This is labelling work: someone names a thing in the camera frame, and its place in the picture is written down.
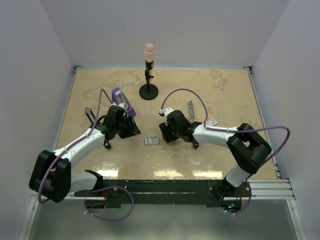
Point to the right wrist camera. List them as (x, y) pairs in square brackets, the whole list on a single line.
[(165, 111)]

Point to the purple metronome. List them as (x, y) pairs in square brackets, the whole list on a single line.
[(118, 96)]

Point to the grey black stapler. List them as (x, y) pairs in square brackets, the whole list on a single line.
[(190, 112)]

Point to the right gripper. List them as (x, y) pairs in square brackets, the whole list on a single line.
[(165, 130)]

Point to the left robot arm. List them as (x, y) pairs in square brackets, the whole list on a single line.
[(52, 175)]

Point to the microphone on black stand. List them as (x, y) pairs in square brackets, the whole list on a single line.
[(149, 91)]

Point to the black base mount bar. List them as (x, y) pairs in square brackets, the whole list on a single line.
[(210, 193)]

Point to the staple box sleeve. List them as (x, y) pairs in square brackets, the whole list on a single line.
[(211, 123)]

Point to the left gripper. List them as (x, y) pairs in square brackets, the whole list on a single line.
[(132, 129)]

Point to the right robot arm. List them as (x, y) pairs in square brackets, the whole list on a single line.
[(248, 148)]

